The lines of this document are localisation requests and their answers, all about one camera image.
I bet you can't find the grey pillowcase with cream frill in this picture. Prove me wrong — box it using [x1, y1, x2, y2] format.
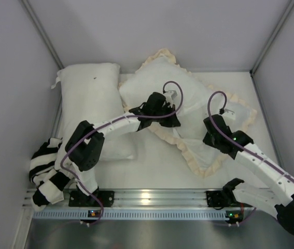
[118, 48, 258, 179]

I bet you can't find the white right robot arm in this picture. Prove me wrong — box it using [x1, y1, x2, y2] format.
[203, 114, 294, 235]

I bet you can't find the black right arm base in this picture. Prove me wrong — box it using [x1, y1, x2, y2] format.
[206, 190, 240, 210]

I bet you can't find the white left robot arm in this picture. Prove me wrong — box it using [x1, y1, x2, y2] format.
[61, 90, 180, 196]

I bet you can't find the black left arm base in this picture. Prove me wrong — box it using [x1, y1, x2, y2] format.
[68, 189, 115, 208]

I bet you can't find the bare white pillow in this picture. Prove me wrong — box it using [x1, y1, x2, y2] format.
[50, 62, 138, 161]

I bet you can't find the black and white striped pillowcase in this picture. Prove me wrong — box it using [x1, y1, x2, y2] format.
[29, 137, 74, 212]

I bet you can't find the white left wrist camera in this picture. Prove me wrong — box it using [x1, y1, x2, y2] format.
[163, 90, 177, 105]

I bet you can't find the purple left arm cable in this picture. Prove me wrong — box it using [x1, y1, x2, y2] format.
[60, 81, 184, 221]

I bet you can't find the aluminium mounting rail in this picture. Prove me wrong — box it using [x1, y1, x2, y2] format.
[22, 188, 274, 208]

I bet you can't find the perforated grey cable duct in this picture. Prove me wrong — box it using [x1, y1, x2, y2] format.
[32, 209, 277, 220]

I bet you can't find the right aluminium frame post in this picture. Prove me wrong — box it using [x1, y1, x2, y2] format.
[249, 0, 294, 78]

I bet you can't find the aluminium frame post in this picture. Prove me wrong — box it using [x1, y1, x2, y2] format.
[19, 0, 64, 70]
[249, 0, 294, 78]

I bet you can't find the left aluminium frame post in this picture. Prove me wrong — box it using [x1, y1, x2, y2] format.
[19, 0, 64, 70]

